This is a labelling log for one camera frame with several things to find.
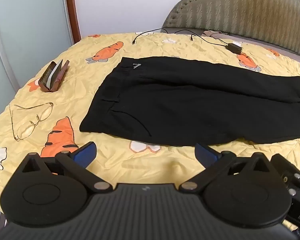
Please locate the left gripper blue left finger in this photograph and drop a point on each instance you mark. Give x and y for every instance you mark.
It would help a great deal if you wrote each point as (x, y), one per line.
(85, 155)

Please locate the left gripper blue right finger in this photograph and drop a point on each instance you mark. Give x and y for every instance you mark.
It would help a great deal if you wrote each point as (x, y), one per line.
(206, 155)

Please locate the black pants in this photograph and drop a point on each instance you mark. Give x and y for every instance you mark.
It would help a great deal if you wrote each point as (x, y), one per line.
(179, 102)

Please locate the yellow carrot print bedspread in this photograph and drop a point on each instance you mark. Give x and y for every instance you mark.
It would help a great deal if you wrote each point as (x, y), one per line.
(121, 160)

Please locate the brown open glasses case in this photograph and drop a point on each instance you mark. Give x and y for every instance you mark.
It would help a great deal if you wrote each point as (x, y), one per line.
(52, 77)

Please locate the black power adapter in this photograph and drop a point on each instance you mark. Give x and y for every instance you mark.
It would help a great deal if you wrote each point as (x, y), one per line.
(234, 48)

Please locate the frosted glass wardrobe door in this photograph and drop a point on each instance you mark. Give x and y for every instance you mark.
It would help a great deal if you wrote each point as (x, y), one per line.
(32, 34)

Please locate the olive padded headboard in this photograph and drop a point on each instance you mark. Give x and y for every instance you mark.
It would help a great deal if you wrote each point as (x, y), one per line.
(272, 21)

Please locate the thin metal frame eyeglasses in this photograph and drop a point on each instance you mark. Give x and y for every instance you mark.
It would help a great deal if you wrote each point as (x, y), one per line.
(24, 120)

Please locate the brown wooden door frame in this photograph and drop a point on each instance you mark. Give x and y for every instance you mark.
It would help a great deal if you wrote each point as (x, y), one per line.
(72, 13)

